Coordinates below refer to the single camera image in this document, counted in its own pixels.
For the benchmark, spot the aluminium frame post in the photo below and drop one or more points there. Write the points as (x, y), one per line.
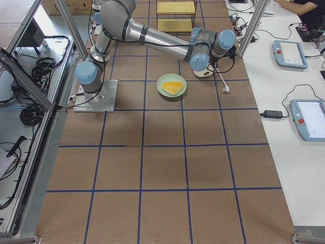
(258, 12)

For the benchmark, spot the far blue teach pendant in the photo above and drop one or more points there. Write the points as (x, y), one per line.
(289, 54)

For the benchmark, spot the black monitor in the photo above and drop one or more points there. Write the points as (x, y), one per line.
(33, 37)

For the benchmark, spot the blue teach pendant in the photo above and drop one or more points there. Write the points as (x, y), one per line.
(289, 54)
(308, 116)

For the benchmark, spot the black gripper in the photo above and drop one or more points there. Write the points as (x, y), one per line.
(213, 61)

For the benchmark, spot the near blue teach pendant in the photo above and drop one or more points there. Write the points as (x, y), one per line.
(308, 116)

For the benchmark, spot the person in black shirt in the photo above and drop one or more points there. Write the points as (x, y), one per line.
(310, 12)

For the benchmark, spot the triangular bread on plate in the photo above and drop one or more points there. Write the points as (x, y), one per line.
(172, 87)

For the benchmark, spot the black power adapter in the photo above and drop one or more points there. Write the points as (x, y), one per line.
(275, 114)

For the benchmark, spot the white toaster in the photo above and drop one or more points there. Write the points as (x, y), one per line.
(204, 73)

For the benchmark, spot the light green plate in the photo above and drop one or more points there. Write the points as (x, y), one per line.
(170, 77)

